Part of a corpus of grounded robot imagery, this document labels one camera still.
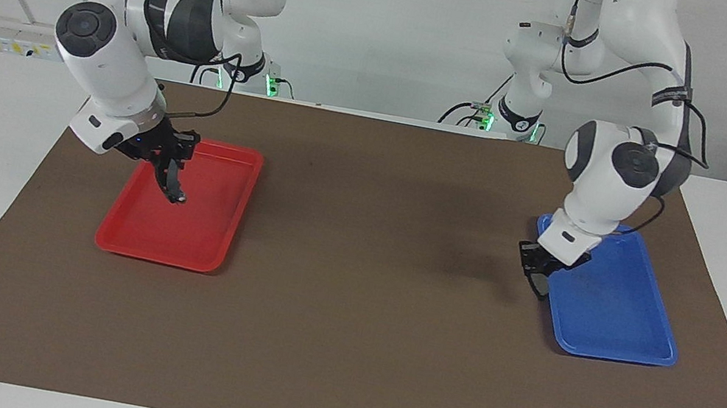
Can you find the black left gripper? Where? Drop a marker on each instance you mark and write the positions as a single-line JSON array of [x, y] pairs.
[[541, 259]]

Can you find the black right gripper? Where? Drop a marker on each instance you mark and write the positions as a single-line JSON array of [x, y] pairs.
[[157, 144]]

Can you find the small dark brake pad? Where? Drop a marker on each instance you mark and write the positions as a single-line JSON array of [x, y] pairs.
[[541, 289]]

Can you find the curved brake shoe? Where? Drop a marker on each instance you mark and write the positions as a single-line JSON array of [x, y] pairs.
[[175, 192]]

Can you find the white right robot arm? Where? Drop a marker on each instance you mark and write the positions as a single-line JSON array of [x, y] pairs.
[[104, 61]]

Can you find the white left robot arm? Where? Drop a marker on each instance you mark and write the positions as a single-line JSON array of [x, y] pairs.
[[600, 178]]

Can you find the red plastic tray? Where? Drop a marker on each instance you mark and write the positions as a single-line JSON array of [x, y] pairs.
[[202, 228]]

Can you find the blue plastic tray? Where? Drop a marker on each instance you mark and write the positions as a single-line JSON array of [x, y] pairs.
[[620, 317]]

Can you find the white power strip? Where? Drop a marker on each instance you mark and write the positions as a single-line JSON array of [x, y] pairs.
[[25, 46]]

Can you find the brown table mat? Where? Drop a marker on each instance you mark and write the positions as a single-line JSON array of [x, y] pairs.
[[346, 343]]

